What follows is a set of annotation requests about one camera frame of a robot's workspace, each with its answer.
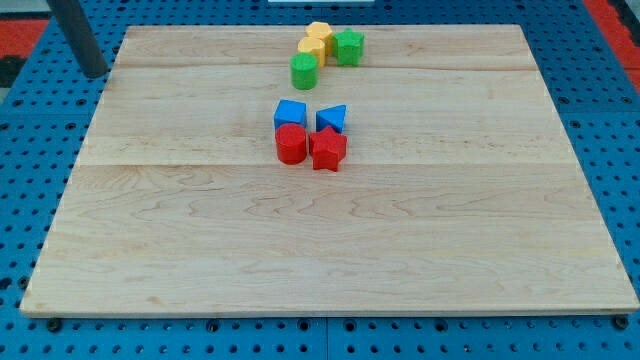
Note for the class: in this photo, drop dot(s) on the red cylinder block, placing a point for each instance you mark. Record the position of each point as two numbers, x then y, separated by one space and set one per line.
291 143

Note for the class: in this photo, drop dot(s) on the green cylinder block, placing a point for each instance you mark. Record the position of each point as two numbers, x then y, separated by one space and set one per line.
304 71

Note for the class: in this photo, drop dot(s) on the light wooden board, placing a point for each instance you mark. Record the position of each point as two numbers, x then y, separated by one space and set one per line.
460 193

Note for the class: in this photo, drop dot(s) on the yellow cylinder block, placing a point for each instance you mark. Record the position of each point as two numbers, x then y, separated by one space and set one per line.
315 47

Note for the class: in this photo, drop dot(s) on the green star block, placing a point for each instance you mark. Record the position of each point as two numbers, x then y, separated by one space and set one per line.
348 47

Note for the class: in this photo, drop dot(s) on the blue cube block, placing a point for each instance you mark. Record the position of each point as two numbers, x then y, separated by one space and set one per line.
290 111

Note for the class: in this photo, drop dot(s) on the blue triangle block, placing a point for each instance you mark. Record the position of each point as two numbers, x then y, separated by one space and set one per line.
333 117

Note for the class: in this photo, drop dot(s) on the yellow hexagon block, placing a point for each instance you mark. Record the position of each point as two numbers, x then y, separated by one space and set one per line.
321 31

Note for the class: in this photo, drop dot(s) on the red star block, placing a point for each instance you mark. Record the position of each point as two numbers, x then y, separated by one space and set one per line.
327 148

